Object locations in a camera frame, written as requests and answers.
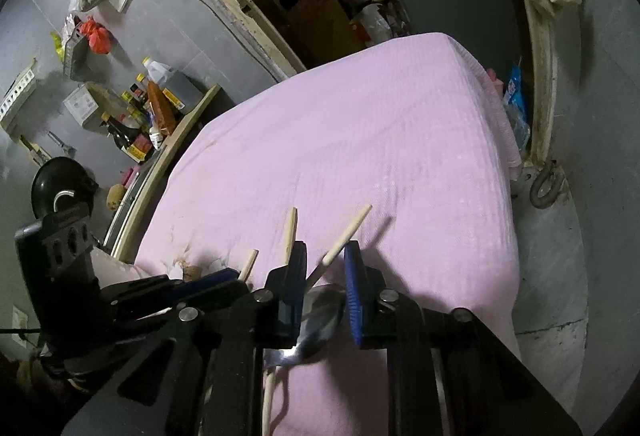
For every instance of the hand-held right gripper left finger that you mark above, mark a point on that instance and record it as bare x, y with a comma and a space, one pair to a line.
298, 286

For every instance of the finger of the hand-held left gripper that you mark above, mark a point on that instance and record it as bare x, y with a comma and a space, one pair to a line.
215, 278
220, 294

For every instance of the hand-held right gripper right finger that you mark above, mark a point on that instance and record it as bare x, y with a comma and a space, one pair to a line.
352, 296

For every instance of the metal spoon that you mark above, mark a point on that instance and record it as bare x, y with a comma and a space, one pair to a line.
322, 316

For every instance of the metal faucet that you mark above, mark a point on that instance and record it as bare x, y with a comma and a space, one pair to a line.
64, 197

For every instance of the black wok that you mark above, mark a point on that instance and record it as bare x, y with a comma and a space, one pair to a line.
55, 178

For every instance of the pink sponge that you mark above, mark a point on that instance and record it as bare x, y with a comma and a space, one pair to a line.
128, 176

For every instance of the hanging metal spatula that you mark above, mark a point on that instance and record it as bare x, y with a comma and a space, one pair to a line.
60, 143

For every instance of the hanging wooden utensil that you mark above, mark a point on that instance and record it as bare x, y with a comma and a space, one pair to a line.
30, 146

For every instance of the dark soy sauce bottle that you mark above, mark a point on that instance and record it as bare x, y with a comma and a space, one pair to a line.
125, 133

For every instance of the blue white tube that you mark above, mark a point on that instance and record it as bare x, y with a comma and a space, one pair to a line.
156, 136

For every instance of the pink floral cloth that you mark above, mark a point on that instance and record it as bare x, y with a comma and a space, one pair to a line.
350, 141

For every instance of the yellow-capped sauce bottle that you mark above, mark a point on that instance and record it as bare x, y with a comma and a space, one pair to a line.
131, 108

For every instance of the red-capped sauce bottle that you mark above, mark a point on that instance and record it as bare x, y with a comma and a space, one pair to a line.
136, 96

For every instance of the orange sauce pouch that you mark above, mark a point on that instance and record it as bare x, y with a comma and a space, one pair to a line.
161, 108

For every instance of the clear yellow-capped bottle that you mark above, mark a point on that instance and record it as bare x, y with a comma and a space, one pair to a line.
142, 83

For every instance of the grey corner shelf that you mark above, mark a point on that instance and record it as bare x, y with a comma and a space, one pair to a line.
75, 53

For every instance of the large plastic oil jug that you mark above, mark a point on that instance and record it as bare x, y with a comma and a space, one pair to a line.
172, 86

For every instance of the yellow packet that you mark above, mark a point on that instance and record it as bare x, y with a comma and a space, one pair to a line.
58, 47

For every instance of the red plastic bag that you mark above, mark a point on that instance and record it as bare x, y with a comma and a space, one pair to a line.
97, 36

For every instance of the metal shackle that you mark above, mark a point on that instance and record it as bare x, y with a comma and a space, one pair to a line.
545, 188

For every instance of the blue packet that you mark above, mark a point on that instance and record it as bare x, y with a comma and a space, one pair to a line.
515, 98

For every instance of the brown bag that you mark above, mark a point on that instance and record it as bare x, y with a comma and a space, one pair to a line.
320, 18

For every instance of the clear plastic bottle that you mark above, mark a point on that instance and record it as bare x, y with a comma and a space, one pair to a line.
372, 21

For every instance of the white wall box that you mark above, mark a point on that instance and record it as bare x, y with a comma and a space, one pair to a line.
82, 106

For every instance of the white wall rack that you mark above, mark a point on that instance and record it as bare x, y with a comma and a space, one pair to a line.
15, 96

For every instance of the wooden door frame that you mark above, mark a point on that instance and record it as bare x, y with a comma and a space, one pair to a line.
225, 1

